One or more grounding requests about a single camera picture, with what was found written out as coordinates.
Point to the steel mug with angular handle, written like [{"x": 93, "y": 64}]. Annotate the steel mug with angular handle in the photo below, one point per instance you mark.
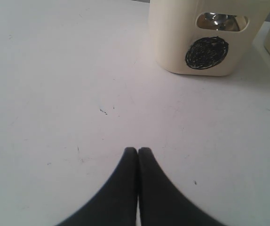
[{"x": 222, "y": 22}]

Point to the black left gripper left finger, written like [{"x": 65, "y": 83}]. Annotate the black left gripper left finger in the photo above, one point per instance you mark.
[{"x": 115, "y": 204}]

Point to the cream bin with circle mark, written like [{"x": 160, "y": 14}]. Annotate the cream bin with circle mark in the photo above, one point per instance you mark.
[{"x": 182, "y": 47}]

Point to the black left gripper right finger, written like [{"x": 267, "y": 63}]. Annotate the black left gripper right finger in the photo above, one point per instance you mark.
[{"x": 160, "y": 202}]

